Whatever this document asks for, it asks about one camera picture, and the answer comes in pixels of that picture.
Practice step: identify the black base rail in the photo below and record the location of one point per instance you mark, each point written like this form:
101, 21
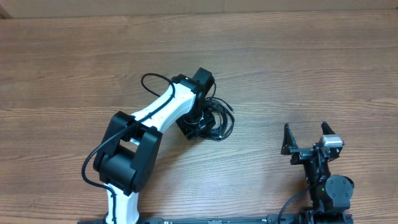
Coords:
270, 219

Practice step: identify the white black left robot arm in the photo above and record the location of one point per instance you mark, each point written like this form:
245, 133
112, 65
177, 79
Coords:
127, 154

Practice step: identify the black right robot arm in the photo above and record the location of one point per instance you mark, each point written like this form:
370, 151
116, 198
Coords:
330, 195

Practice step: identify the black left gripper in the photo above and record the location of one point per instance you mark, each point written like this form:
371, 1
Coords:
209, 121

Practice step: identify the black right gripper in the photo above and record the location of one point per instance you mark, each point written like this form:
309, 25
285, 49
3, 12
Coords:
301, 154

